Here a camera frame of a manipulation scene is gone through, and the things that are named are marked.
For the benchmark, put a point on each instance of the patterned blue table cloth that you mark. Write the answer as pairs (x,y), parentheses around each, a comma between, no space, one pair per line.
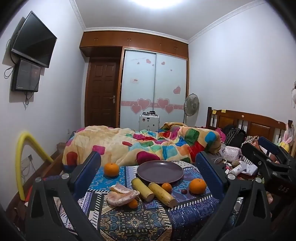
(129,222)

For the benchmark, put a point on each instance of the black bag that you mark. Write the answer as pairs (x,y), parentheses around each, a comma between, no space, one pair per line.
(234,136)

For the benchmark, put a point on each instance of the colourful patchwork blanket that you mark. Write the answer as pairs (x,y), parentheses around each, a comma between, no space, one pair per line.
(104,141)

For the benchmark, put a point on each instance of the purple round plate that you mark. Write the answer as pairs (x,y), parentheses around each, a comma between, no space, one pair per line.
(159,171)

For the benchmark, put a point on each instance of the wall-mounted black television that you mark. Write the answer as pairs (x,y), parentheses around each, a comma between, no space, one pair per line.
(34,39)

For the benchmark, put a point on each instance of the brown wooden door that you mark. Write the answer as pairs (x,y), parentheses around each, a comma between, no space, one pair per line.
(101,92)

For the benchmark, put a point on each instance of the small tangerine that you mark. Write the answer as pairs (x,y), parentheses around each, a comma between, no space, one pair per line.
(166,187)
(133,204)

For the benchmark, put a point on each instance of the standing electric fan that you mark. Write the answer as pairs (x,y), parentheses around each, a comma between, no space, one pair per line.
(191,104)

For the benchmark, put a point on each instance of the peeled sugarcane piece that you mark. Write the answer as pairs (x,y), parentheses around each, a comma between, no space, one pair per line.
(142,188)
(161,194)

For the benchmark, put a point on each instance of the wall power socket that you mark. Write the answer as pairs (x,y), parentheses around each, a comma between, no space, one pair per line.
(25,161)

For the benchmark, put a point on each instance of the wooden bed headboard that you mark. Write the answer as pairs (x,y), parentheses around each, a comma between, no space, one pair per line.
(254,125)

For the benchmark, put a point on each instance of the small wall-mounted black monitor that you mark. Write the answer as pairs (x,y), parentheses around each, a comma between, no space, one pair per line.
(25,75)

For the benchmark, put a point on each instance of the frosted sliding wardrobe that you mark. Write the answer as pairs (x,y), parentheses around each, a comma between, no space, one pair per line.
(138,81)

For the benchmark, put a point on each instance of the yellow foam tube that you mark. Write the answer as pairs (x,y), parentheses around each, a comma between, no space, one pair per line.
(18,162)

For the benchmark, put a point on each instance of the wooden overhead cabinet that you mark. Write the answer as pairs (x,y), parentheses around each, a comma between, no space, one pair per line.
(134,39)

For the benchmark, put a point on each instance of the large pink pomelo piece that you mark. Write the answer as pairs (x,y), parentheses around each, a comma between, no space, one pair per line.
(120,198)

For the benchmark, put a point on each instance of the wooden bed side rail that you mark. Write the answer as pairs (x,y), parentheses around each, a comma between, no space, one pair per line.
(50,166)

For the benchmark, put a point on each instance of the pink patterned pouch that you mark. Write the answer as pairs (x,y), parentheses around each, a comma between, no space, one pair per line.
(232,153)

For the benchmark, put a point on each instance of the large orange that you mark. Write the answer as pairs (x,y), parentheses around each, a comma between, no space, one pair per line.
(197,186)
(111,169)

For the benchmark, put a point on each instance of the white bottle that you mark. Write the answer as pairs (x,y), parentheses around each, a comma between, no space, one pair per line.
(235,171)

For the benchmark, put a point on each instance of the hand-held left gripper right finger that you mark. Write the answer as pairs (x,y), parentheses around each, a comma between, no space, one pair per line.
(208,171)

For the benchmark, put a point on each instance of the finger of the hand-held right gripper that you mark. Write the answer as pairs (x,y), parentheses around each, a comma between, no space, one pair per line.
(270,143)
(253,151)

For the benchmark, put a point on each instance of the plush bunny toy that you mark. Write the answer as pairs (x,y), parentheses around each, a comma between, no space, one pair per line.
(285,144)

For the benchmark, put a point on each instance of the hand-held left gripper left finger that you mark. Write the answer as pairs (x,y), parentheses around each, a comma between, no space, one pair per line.
(89,171)

